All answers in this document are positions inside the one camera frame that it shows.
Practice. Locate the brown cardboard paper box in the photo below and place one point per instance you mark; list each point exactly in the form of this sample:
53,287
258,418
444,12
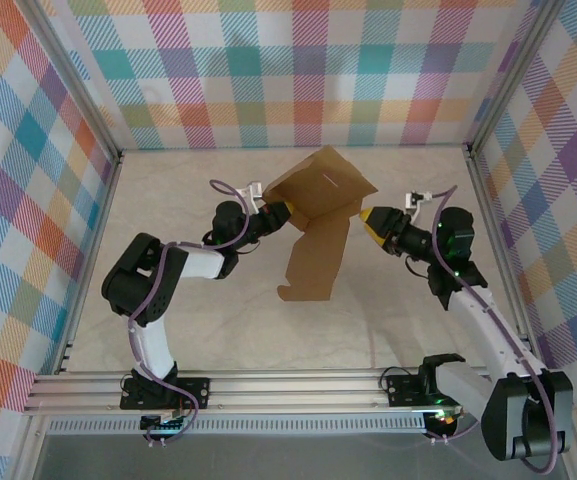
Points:
318,185

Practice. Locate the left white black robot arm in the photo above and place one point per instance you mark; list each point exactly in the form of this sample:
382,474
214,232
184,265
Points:
200,262

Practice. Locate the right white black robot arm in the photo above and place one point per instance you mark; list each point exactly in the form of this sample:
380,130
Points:
493,325

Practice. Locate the orange black round connector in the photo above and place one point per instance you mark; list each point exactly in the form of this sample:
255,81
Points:
445,422

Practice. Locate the black green terminal block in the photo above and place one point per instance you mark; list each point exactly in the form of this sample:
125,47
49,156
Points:
160,425

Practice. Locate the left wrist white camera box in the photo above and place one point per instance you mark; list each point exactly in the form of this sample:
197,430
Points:
252,192

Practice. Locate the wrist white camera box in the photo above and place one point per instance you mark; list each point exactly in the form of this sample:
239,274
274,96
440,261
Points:
252,192
413,199

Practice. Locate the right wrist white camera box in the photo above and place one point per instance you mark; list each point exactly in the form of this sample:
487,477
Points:
413,199

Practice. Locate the aluminium table side rail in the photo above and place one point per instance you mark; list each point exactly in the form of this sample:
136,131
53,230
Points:
494,225
95,235

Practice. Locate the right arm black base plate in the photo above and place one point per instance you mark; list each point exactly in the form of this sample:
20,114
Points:
403,390

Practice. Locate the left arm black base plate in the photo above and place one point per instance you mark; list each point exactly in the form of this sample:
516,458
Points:
198,390

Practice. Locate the long aluminium mounting rail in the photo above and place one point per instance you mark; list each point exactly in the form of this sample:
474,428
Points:
293,390

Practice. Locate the aluminium frame post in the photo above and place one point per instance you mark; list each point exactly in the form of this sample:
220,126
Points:
512,75
74,75

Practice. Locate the aluminium frame leg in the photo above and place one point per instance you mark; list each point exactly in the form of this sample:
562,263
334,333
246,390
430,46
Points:
28,450
574,468

